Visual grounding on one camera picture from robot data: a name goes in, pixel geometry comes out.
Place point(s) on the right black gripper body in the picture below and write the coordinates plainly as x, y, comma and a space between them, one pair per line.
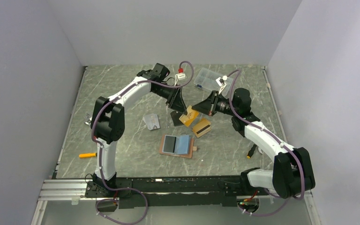
221, 105

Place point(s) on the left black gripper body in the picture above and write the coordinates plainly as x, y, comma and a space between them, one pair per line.
168, 93

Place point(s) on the single gold credit card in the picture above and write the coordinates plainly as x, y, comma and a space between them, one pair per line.
188, 118

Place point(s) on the silver credit cards stack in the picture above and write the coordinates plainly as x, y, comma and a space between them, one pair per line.
151, 121

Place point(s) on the brown leather card holder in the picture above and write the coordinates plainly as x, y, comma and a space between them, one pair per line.
185, 147

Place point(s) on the single black credit card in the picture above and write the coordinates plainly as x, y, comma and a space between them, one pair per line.
169, 144

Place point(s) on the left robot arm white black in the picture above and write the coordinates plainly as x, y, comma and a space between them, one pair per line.
108, 119

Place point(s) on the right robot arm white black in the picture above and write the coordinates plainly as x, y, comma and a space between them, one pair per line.
292, 172

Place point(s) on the black credit cards stack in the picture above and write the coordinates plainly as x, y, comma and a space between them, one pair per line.
175, 115

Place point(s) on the clear plastic organizer box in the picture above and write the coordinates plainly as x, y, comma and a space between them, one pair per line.
207, 81

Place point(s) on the black yellow screwdriver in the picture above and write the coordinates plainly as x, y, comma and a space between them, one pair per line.
251, 151

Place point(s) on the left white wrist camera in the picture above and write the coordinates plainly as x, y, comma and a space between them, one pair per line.
179, 76

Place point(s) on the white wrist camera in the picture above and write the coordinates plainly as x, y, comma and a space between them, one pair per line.
221, 81
179, 76

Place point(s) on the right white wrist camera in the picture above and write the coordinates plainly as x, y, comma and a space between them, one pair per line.
221, 81

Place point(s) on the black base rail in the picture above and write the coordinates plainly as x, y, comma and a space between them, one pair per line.
134, 192

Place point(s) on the yellow handled screwdriver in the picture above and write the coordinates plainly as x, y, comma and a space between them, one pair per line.
88, 155

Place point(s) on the aluminium frame rail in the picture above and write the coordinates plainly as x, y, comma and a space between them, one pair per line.
74, 191

